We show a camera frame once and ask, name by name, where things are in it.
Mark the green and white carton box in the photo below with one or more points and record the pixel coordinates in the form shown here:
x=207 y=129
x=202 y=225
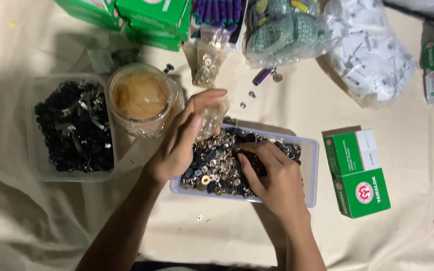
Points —
x=356 y=177

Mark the person's left hand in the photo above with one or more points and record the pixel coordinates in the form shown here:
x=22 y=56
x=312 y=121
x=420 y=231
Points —
x=173 y=150

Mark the clear round plastic jar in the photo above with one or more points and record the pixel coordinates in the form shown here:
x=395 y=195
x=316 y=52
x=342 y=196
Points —
x=141 y=98

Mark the person's dark clothing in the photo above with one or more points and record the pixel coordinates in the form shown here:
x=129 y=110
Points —
x=187 y=267

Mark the zip bag of gold eyelets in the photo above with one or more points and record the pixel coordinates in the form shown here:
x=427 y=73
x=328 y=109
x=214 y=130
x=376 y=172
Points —
x=215 y=35

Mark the small clear bag of snaps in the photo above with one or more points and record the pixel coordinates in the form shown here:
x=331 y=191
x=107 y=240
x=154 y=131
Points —
x=214 y=118

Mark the clear square plastic container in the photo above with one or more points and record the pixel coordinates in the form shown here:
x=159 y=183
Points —
x=36 y=124

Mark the cream table cloth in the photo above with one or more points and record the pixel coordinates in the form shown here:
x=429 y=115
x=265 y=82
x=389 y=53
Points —
x=32 y=218

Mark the black screw stud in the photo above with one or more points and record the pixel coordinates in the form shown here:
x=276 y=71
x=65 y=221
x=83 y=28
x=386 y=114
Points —
x=168 y=68

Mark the heap of black fasteners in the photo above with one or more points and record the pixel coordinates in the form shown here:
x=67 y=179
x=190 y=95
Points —
x=74 y=128

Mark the box of purple tubes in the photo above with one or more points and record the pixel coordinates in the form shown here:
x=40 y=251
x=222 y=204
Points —
x=219 y=13

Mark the single purple tube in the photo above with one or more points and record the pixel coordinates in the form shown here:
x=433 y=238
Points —
x=262 y=76

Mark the large silver snap button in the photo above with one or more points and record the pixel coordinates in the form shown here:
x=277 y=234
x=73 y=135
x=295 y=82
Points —
x=277 y=77

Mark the clear bag of dark bits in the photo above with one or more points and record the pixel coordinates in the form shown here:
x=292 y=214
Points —
x=119 y=58

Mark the clear tray with blue rim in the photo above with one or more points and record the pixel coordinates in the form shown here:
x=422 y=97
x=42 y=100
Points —
x=309 y=169

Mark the zip bag of silver eyelets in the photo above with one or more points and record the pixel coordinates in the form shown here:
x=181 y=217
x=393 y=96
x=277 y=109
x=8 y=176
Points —
x=208 y=66

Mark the small yellow scrap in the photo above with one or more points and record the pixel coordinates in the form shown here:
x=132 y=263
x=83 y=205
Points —
x=11 y=25

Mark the bag of green beaded trim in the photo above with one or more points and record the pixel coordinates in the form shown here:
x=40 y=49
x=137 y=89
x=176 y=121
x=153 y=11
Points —
x=284 y=32

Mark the bag of white paper labels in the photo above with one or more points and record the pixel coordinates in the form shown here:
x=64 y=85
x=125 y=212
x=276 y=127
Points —
x=371 y=56

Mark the heap of mixed metal snaps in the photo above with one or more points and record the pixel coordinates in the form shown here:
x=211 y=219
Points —
x=220 y=165

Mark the person's right hand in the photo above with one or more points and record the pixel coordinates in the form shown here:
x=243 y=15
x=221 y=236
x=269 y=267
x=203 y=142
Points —
x=277 y=180

